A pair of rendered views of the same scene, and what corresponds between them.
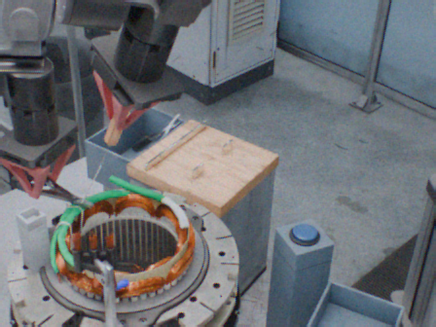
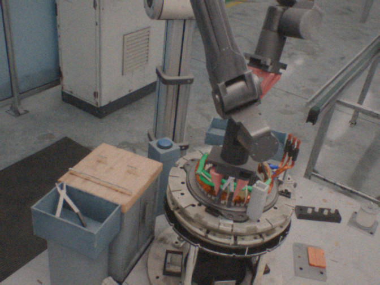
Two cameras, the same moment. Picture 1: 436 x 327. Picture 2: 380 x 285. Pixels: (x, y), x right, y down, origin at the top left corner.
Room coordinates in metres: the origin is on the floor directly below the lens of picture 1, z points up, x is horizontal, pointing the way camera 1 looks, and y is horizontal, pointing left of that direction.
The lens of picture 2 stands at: (1.07, 0.94, 1.75)
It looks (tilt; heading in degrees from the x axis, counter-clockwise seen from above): 32 degrees down; 256
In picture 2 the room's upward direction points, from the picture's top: 8 degrees clockwise
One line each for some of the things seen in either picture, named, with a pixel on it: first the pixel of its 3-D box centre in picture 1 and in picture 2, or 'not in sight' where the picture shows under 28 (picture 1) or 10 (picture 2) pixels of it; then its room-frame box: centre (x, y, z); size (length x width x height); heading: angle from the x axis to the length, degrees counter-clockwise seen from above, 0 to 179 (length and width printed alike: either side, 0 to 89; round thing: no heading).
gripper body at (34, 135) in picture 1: (35, 122); (236, 150); (0.80, 0.25, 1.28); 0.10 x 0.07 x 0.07; 155
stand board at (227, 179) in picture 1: (204, 164); (113, 175); (1.04, 0.03, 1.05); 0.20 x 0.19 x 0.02; 57
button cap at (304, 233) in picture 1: (305, 233); (164, 142); (0.88, -0.14, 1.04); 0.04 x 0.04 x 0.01
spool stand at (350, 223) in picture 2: not in sight; (367, 213); (0.19, -0.03, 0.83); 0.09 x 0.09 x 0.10; 47
